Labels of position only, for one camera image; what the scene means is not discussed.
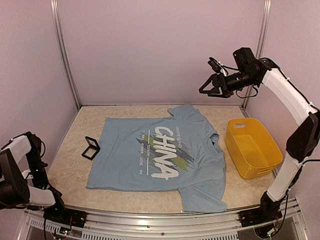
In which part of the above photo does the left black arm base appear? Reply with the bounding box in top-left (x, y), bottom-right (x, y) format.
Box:
top-left (43, 187), bottom-right (87, 228)

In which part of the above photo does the black brooch case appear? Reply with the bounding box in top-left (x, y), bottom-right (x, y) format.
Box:
top-left (81, 136), bottom-right (101, 161)

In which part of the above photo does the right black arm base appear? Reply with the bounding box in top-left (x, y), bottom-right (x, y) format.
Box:
top-left (238, 192), bottom-right (285, 227)

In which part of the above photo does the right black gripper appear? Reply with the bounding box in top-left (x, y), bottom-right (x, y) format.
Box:
top-left (200, 69), bottom-right (259, 98)

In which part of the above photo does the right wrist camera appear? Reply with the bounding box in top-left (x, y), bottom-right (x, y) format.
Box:
top-left (207, 57), bottom-right (229, 77)

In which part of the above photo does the right aluminium frame post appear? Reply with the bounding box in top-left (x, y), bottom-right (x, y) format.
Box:
top-left (241, 0), bottom-right (272, 111)

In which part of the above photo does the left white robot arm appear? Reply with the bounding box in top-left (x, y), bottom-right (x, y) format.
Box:
top-left (0, 131), bottom-right (70, 223)

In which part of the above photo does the left aluminium frame post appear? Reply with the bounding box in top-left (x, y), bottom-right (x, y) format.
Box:
top-left (50, 0), bottom-right (82, 111)

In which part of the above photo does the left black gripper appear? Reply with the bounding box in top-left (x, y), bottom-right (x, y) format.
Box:
top-left (26, 149), bottom-right (49, 191)

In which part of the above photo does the aluminium frame post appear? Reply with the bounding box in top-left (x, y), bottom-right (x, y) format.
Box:
top-left (50, 0), bottom-right (82, 111)
top-left (241, 0), bottom-right (272, 111)

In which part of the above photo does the yellow plastic basket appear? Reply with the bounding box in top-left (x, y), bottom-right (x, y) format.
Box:
top-left (225, 117), bottom-right (283, 180)

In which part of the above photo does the front aluminium rail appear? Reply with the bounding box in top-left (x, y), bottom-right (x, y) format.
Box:
top-left (16, 199), bottom-right (310, 240)

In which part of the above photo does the light blue printed t-shirt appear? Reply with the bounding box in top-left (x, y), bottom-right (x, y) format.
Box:
top-left (86, 104), bottom-right (227, 213)

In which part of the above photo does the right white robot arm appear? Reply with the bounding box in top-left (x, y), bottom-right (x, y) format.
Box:
top-left (199, 47), bottom-right (320, 222)

